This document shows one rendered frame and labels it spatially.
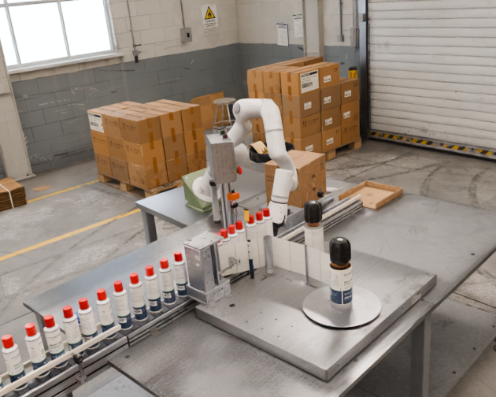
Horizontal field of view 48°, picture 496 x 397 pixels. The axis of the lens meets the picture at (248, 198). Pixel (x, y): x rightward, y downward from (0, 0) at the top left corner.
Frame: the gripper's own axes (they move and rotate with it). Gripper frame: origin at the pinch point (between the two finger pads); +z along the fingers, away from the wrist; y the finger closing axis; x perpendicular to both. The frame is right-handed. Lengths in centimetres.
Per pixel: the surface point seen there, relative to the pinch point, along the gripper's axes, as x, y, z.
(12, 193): 66, -426, 59
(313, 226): -9.9, 29.8, -9.9
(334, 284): -33, 60, 6
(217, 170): -42, -3, -28
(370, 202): 80, 4, -17
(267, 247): -28.0, 20.0, 1.6
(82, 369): -107, 9, 46
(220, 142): -44, -2, -40
